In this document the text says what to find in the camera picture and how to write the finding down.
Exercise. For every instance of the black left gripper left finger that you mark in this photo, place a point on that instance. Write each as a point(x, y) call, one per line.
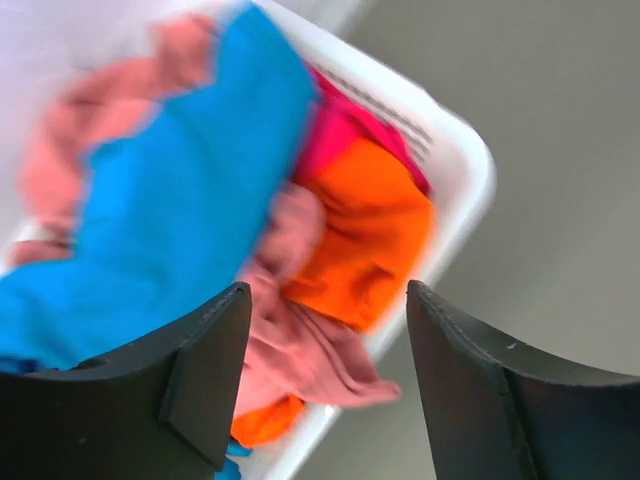
point(159, 407)

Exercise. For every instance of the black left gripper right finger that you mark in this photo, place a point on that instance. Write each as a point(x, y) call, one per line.
point(498, 408)

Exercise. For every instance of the blue t shirt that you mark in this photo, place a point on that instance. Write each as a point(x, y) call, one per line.
point(159, 171)

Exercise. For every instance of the salmon pink t shirt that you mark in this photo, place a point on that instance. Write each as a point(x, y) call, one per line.
point(294, 354)

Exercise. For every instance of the orange t shirt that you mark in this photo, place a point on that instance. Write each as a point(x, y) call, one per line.
point(377, 223)

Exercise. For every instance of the magenta t shirt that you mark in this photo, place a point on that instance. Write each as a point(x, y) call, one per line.
point(337, 122)

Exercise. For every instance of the white plastic laundry basket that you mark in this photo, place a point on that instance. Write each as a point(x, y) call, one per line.
point(43, 49)

